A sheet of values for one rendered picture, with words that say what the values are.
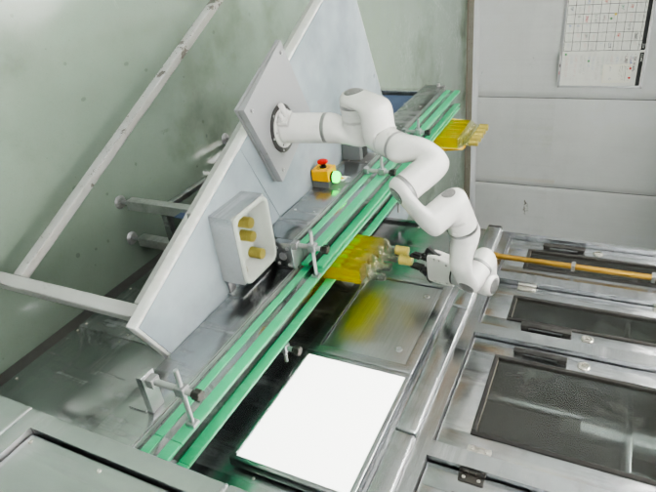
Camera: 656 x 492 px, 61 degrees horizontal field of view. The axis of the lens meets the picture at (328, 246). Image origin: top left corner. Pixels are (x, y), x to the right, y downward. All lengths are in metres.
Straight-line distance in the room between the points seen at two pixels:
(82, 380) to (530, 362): 1.38
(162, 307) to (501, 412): 0.94
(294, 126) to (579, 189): 6.50
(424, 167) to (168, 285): 0.74
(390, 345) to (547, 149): 6.26
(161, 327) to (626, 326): 1.39
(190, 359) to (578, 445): 1.00
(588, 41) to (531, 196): 2.08
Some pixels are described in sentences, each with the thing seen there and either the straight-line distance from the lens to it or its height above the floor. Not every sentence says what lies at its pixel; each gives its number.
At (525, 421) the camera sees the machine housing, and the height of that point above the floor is 1.63.
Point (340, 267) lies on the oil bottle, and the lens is 1.82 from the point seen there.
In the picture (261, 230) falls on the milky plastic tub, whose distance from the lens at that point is 1.72.
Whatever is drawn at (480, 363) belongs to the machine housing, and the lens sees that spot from 1.74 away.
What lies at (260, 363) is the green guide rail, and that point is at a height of 0.94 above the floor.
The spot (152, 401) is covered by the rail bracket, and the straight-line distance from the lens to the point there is 1.40.
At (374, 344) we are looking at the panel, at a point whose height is 1.17.
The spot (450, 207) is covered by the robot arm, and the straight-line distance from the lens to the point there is 1.48.
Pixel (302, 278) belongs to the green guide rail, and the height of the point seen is 0.91.
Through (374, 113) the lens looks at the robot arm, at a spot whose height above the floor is 1.15.
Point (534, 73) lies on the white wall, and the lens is 7.53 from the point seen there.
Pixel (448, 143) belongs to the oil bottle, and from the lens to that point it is 2.87.
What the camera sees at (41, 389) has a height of 0.25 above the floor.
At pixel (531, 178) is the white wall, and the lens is 7.97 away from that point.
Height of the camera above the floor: 1.72
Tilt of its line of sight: 25 degrees down
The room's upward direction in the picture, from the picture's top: 99 degrees clockwise
